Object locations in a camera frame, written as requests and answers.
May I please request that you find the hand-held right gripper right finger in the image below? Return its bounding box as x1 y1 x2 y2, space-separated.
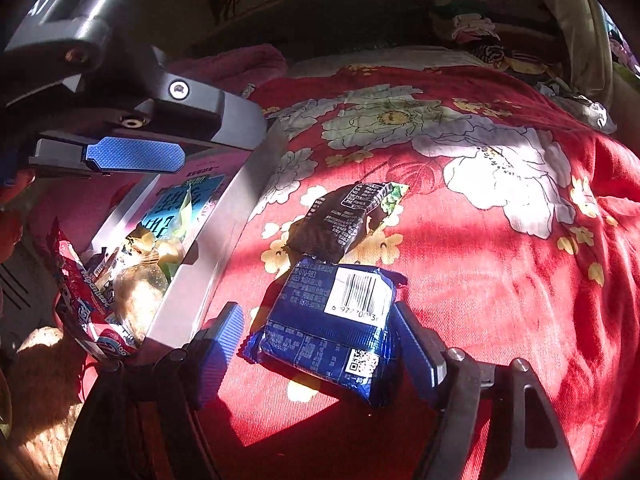
391 301 579 480

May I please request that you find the pile of clothes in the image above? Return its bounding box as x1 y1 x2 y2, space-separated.
434 4 557 82

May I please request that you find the dark brown snack packet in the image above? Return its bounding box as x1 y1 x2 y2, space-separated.
286 181 409 264

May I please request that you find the basket with white cloth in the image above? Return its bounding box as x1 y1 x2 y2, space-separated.
539 79 619 134

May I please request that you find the clear plastic snack bag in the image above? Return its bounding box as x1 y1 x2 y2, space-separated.
111 261 172 338

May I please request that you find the red striped snack packet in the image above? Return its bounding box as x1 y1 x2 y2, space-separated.
46 216 144 364

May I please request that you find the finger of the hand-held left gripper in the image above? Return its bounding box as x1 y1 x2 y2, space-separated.
119 66 269 152
29 135 187 179

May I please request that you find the beige curtain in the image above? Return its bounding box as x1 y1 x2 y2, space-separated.
549 0 617 107

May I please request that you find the blue snack packet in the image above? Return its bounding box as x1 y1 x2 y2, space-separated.
239 256 409 407

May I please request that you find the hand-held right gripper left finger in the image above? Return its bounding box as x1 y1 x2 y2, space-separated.
106 301 246 410

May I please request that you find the red floral blanket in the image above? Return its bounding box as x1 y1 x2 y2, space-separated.
30 65 640 480

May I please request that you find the brown furry rug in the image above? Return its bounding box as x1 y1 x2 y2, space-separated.
10 326 89 480

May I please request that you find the grey box with pink print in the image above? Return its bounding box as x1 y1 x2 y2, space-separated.
65 120 289 367

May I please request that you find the dark headboard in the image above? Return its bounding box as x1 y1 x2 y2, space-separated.
189 0 437 62

